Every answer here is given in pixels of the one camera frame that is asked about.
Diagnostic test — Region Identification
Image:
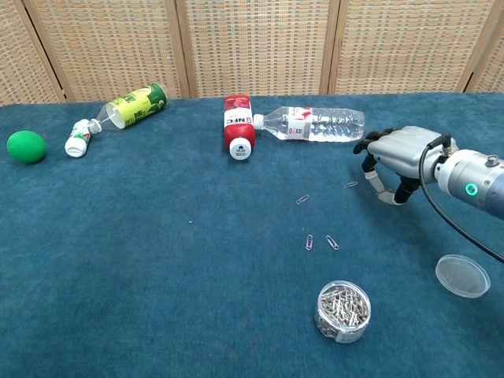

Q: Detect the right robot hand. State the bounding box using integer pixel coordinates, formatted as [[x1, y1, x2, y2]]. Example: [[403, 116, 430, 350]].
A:
[[353, 125, 460, 206]]

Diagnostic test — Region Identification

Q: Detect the round clear paper clip container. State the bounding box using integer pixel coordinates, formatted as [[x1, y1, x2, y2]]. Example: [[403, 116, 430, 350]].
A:
[[313, 280, 372, 344]]

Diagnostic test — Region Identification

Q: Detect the clear water bottle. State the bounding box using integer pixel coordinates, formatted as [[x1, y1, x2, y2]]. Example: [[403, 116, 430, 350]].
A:
[[253, 105, 366, 143]]

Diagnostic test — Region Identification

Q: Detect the woven folding screen panel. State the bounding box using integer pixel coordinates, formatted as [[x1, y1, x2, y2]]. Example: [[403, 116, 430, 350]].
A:
[[468, 23, 504, 94], [23, 0, 191, 102], [0, 0, 67, 106], [175, 0, 340, 98], [329, 0, 494, 95]]

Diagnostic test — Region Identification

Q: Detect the clear round lid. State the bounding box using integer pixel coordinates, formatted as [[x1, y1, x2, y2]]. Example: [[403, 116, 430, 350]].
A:
[[435, 254, 491, 299]]

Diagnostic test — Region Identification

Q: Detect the red juice bottle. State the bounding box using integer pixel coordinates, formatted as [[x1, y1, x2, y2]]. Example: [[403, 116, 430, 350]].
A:
[[223, 93, 256, 162]]

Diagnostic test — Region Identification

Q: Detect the green label plastic bottle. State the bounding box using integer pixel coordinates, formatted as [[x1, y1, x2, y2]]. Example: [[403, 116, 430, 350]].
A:
[[88, 82, 169, 133]]

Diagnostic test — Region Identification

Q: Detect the blue carpet table mat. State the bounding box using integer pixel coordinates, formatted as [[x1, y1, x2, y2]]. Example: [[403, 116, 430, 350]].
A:
[[0, 92, 504, 378]]

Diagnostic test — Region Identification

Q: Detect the small white bottle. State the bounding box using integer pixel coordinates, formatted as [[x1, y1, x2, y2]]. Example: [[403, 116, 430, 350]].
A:
[[64, 119, 92, 158]]

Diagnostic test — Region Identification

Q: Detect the green ball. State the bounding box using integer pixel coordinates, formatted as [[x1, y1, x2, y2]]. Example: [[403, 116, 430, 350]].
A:
[[6, 130, 48, 165]]

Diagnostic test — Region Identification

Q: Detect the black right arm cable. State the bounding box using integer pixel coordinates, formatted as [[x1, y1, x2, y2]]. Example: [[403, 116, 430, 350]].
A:
[[418, 133, 504, 264]]

